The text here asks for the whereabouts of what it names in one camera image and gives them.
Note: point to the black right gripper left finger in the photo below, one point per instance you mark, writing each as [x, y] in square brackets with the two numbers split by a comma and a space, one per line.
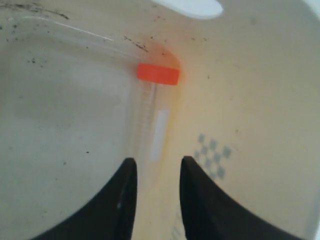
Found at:
[109, 215]

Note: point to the labelled orange-capped clear tube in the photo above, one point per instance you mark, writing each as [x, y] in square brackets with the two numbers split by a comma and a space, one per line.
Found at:
[156, 92]

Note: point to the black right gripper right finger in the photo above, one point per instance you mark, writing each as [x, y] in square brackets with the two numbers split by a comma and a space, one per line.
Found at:
[208, 213]

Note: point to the white plastic bin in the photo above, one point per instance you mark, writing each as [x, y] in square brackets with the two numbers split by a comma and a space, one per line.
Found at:
[247, 108]

